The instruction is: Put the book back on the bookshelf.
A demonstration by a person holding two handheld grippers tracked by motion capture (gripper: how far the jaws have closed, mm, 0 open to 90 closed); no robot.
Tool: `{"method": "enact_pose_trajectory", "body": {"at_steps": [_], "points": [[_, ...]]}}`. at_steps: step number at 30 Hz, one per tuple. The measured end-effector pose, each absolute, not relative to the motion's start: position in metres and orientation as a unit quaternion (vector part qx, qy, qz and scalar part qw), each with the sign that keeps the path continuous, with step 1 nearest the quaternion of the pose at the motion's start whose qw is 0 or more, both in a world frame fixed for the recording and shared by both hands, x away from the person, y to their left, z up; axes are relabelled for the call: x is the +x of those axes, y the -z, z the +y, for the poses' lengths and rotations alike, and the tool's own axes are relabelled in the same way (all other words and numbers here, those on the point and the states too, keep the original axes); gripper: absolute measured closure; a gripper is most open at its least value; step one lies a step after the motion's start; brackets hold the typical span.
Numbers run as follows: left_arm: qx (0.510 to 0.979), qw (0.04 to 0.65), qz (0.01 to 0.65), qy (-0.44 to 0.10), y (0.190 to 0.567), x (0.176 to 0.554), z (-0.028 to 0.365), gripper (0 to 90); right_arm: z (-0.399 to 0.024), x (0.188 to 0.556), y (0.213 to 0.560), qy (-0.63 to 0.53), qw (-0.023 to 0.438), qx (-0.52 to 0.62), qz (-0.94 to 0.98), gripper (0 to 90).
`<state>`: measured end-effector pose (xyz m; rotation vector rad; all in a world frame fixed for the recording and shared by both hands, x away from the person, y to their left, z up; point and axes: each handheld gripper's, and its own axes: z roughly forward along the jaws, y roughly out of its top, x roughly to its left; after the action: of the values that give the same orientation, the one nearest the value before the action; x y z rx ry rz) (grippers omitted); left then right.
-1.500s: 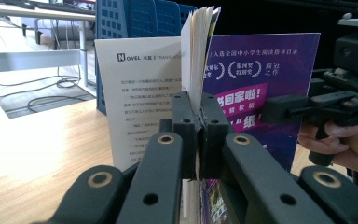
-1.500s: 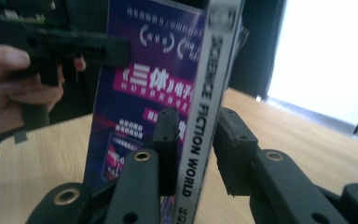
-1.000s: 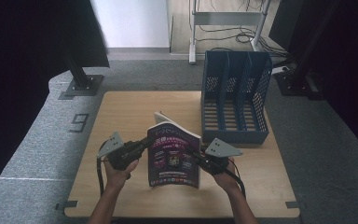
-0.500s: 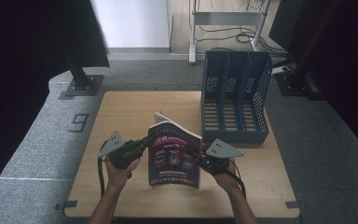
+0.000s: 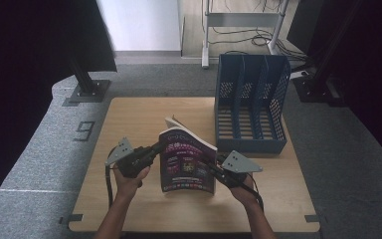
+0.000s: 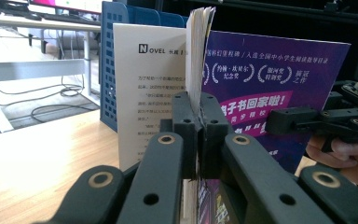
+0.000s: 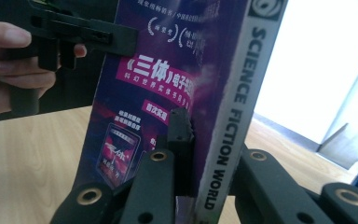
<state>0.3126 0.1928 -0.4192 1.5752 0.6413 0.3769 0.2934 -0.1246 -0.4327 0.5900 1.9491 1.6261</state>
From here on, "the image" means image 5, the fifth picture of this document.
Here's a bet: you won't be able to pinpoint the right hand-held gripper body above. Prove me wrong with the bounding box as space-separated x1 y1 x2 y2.
214 149 264 189

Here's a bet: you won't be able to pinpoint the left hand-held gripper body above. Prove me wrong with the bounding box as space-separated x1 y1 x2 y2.
104 136 155 179

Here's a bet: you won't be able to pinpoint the purple magazine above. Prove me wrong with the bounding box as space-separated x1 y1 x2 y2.
158 116 219 195

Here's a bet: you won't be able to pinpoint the person's left hand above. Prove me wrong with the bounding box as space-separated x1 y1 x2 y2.
112 163 152 201

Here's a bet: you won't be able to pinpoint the person's right hand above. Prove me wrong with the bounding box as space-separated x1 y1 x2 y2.
229 172 259 207

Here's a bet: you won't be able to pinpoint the blue plastic file rack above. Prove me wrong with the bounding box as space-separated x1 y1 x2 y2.
214 53 292 155

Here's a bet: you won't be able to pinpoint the black stand with base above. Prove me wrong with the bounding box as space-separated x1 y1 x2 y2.
291 0 350 108

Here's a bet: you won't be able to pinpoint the white power strip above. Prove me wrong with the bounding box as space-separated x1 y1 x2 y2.
289 70 310 81

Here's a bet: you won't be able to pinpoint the white metal stand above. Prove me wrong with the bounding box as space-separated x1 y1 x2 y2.
201 0 291 70

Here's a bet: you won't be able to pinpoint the black curtain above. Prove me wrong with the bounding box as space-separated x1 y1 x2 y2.
0 0 118 221
286 0 382 174

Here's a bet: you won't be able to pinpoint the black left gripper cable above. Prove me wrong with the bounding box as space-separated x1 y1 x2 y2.
104 147 117 209

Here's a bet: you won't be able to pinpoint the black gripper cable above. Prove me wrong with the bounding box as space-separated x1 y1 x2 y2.
242 172 265 213
104 147 117 209

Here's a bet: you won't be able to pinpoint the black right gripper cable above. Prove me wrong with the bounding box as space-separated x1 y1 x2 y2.
242 172 265 213

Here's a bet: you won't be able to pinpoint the black post with base plate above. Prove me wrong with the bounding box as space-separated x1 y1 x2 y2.
67 54 111 104

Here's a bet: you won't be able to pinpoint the black floor cables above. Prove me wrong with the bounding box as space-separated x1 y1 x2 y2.
208 0 310 63

